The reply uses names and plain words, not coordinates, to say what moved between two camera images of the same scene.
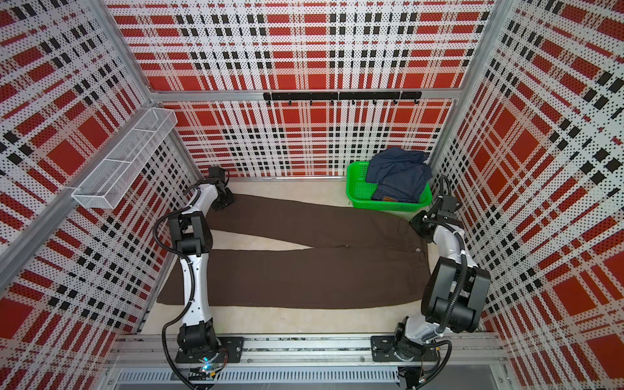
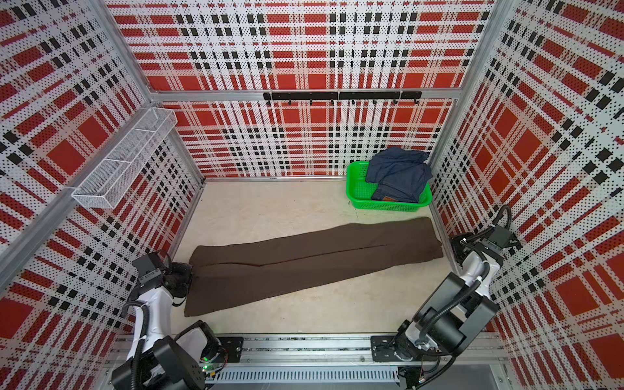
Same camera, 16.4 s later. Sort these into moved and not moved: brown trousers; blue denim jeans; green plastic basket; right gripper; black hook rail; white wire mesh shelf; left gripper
Moved: right gripper; brown trousers; left gripper
Not moved: white wire mesh shelf; black hook rail; green plastic basket; blue denim jeans
